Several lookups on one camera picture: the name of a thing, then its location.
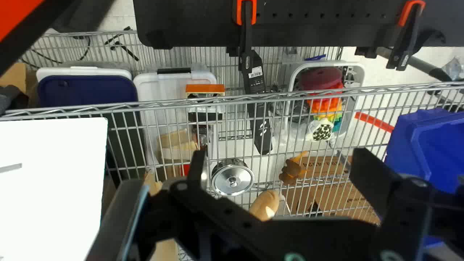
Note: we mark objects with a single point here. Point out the orange red stick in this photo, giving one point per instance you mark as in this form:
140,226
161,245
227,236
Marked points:
375,121

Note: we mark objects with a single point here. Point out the white plastic container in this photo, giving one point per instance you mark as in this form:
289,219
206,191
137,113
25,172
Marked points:
164,88

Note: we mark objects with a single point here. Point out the black perforated breadboard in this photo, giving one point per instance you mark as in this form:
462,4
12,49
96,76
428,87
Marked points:
309,21

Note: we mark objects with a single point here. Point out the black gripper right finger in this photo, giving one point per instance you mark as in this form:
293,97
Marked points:
378,185

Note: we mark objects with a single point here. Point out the brown cardboard box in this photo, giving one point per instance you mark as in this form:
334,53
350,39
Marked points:
334,192

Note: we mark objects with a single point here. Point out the container with dark blue lid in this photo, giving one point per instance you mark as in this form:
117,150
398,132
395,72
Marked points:
88,88

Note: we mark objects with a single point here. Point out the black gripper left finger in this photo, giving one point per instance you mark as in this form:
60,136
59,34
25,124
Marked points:
198,168

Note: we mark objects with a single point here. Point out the tan wooden toy bread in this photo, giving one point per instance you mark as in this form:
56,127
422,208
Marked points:
264,204

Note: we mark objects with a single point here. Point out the blue plastic storage bin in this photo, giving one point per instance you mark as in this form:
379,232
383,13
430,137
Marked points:
430,145

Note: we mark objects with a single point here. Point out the orange stacking toy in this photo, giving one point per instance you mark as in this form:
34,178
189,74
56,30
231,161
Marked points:
325,103

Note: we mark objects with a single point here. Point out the white bin with toys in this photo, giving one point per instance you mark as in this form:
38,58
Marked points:
353,79

